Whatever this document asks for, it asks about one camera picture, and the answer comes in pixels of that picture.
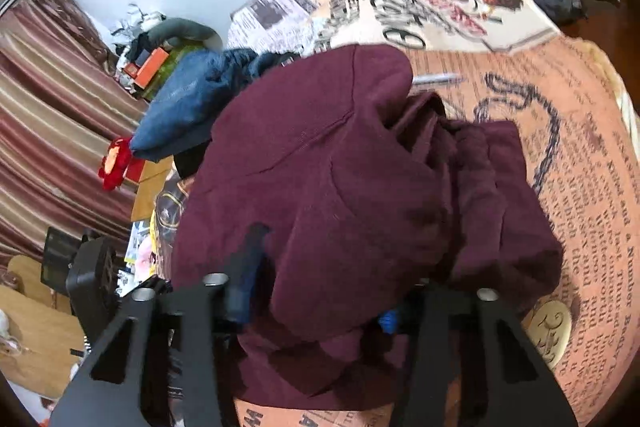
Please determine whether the brown wooden nightstand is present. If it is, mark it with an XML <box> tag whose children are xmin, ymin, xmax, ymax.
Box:
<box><xmin>131</xmin><ymin>156</ymin><xmax>176</xmax><ymax>223</ymax></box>

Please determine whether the striped curtain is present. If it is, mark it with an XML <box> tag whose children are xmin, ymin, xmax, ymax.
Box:
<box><xmin>0</xmin><ymin>0</ymin><xmax>151</xmax><ymax>265</ymax></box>

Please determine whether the folded black garment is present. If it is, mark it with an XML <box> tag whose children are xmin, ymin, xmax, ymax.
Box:
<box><xmin>172</xmin><ymin>142</ymin><xmax>213</xmax><ymax>180</ymax></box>

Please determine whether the folded blue denim garment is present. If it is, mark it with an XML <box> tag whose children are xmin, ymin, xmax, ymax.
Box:
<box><xmin>131</xmin><ymin>48</ymin><xmax>281</xmax><ymax>160</ymax></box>

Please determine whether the green cloth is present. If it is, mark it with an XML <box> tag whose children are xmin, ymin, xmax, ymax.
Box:
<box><xmin>145</xmin><ymin>47</ymin><xmax>196</xmax><ymax>102</ymax></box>

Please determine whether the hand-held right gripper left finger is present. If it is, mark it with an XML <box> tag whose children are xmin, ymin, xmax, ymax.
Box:
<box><xmin>47</xmin><ymin>222</ymin><xmax>271</xmax><ymax>427</ymax></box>

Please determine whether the orange box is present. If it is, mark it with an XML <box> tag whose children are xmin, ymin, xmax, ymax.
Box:
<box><xmin>124</xmin><ymin>47</ymin><xmax>170</xmax><ymax>90</ymax></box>

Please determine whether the light wooden furniture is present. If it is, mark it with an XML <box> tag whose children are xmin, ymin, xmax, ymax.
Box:
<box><xmin>0</xmin><ymin>254</ymin><xmax>88</xmax><ymax>400</ymax></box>

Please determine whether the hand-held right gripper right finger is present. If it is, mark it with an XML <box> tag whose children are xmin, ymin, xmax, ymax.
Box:
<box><xmin>377</xmin><ymin>284</ymin><xmax>581</xmax><ymax>427</ymax></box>

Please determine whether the printed blanket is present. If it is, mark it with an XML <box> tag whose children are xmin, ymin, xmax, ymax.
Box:
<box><xmin>150</xmin><ymin>0</ymin><xmax>640</xmax><ymax>427</ymax></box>

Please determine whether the red plush toy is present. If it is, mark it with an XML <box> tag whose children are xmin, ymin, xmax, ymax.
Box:
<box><xmin>97</xmin><ymin>137</ymin><xmax>146</xmax><ymax>192</ymax></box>

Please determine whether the grey pen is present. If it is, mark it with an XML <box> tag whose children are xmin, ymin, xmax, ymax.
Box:
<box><xmin>411</xmin><ymin>72</ymin><xmax>466</xmax><ymax>86</ymax></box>

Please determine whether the pink plush toy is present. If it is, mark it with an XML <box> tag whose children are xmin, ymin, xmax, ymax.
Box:
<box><xmin>125</xmin><ymin>227</ymin><xmax>158</xmax><ymax>280</ymax></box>

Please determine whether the grey plush cushion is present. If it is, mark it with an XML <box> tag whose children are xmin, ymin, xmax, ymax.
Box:
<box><xmin>147</xmin><ymin>18</ymin><xmax>223</xmax><ymax>52</ymax></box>

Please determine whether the maroon shirt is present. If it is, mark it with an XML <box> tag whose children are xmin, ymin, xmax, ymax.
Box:
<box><xmin>170</xmin><ymin>43</ymin><xmax>566</xmax><ymax>412</ymax></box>

